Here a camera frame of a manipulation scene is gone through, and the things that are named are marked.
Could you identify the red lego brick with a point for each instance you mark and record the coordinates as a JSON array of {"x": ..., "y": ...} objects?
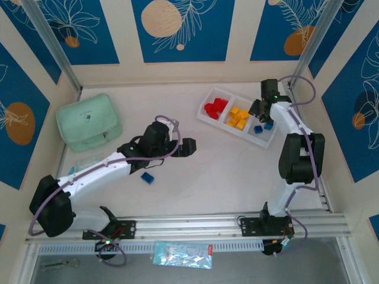
[
  {"x": 209, "y": 107},
  {"x": 213, "y": 115},
  {"x": 220, "y": 102},
  {"x": 223, "y": 109}
]

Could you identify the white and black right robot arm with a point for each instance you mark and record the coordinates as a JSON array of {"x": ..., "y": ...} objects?
[{"x": 285, "y": 127}]

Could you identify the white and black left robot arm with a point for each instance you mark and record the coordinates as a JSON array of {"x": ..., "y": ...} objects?
[{"x": 89, "y": 177}]

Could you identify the clear plastic sorting tray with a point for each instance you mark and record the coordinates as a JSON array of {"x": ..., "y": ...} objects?
[{"x": 225, "y": 125}]

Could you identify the clear plastic wrapper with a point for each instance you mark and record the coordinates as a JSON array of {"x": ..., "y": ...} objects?
[{"x": 87, "y": 162}]

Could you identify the mint green zip pouch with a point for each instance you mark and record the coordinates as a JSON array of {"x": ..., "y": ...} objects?
[{"x": 86, "y": 118}]

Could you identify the light blue plastic piece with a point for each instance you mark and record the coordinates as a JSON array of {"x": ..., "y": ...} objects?
[{"x": 72, "y": 169}]

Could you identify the light blue printed packet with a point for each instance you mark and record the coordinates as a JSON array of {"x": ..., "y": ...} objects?
[{"x": 183, "y": 255}]

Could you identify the aluminium frame post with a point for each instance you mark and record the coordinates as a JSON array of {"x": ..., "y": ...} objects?
[
  {"x": 315, "y": 41},
  {"x": 50, "y": 41}
]

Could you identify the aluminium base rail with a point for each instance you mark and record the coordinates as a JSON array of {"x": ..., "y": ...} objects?
[{"x": 189, "y": 225}]

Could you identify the aluminium side rail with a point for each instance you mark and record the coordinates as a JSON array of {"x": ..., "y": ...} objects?
[{"x": 325, "y": 195}]

